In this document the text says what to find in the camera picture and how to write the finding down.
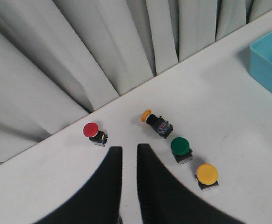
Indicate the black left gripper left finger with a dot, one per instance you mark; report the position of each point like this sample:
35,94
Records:
98,200

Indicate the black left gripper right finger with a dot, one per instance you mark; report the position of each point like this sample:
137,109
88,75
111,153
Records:
165,200

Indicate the yellow push button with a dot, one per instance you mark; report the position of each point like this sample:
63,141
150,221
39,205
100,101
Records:
161,126
207,176

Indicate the light blue plastic box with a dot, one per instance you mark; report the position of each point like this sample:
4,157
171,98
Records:
261,61

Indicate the green push button upright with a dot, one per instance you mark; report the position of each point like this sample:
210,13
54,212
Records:
181,150

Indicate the yellow push button lying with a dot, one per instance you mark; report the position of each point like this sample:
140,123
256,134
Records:
161,126

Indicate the red push button far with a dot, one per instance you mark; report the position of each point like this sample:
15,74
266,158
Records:
92,132

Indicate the white pleated curtain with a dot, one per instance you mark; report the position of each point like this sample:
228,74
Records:
62,59

